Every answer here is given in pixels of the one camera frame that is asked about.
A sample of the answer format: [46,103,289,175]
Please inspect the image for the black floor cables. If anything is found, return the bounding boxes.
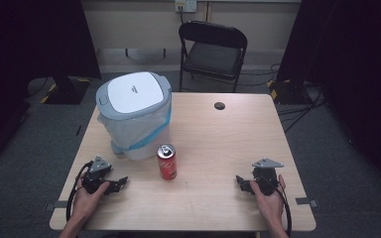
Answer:
[237,62,327,134]

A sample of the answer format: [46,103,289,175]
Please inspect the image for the grey white lidded trash bin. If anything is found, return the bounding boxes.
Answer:
[95,70,174,163]

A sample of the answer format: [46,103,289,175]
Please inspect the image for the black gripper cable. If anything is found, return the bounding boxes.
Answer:
[65,160,94,222]
[266,180,293,238]

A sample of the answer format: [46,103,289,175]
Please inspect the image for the dark curtain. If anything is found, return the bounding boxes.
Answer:
[276,0,381,196]
[0,0,102,174]

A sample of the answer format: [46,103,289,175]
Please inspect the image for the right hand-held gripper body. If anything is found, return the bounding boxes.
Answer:
[250,158,285,196]

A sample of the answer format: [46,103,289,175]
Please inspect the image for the red drink can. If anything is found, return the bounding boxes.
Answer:
[156,143,179,181]

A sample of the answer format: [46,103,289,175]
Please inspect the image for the clear blue-trimmed bin liner bag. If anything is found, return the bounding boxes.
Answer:
[96,103,173,155]

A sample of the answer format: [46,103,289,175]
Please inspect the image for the person's left hand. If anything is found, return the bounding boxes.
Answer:
[71,174,111,222]

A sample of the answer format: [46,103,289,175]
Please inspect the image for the grey tape strip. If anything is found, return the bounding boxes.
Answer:
[295,196,319,209]
[44,199,69,212]

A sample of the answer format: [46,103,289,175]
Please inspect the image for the black stand base striped tape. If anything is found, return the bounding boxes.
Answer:
[266,78,314,106]
[40,76,92,106]

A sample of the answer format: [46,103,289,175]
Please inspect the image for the black folding chair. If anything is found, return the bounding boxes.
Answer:
[178,20,249,94]

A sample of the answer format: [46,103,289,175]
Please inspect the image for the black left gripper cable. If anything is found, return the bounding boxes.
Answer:
[65,160,94,222]

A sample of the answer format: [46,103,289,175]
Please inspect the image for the person's right hand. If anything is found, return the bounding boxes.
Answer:
[249,174,288,223]

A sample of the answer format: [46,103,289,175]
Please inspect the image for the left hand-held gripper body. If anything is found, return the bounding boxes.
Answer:
[80,156,114,195]

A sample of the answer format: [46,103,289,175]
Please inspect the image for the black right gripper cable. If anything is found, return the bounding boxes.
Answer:
[266,180,293,238]

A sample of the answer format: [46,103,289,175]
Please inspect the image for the white wall socket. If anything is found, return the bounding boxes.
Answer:
[174,0,198,14]

